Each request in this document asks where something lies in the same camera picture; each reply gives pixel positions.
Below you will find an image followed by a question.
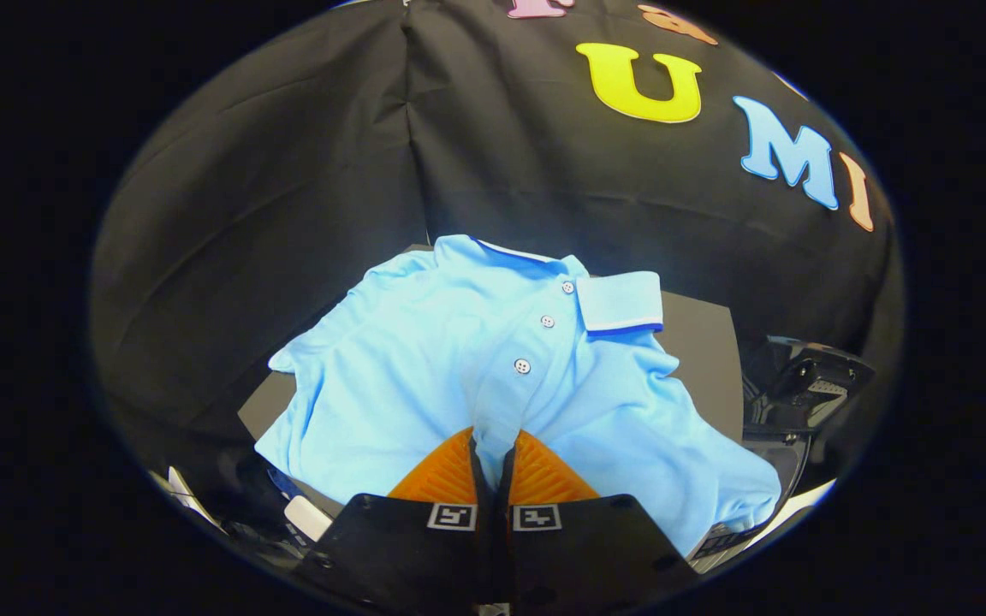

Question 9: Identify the black backdrop cloth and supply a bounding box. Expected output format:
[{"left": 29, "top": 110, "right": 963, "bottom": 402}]
[{"left": 91, "top": 0, "right": 898, "bottom": 514}]

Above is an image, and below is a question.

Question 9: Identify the grey top-load washing machine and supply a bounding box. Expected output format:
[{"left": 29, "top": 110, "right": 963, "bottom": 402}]
[{"left": 690, "top": 376, "right": 836, "bottom": 572}]

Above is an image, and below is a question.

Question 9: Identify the light blue polo shirt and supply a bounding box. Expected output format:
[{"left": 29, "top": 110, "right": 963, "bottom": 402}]
[{"left": 255, "top": 234, "right": 782, "bottom": 557}]

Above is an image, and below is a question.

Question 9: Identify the dark washing machine lid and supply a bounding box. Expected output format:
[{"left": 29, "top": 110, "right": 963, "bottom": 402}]
[{"left": 765, "top": 335, "right": 876, "bottom": 430}]

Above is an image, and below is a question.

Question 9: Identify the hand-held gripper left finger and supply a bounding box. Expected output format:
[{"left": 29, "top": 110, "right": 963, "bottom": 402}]
[{"left": 292, "top": 426, "right": 495, "bottom": 613}]

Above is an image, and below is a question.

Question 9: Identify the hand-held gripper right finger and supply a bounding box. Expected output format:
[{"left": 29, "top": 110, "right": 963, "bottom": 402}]
[{"left": 497, "top": 428, "right": 699, "bottom": 613}]

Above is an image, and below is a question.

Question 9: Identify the grey cabinet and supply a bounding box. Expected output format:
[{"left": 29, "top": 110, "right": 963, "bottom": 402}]
[{"left": 238, "top": 244, "right": 746, "bottom": 518}]

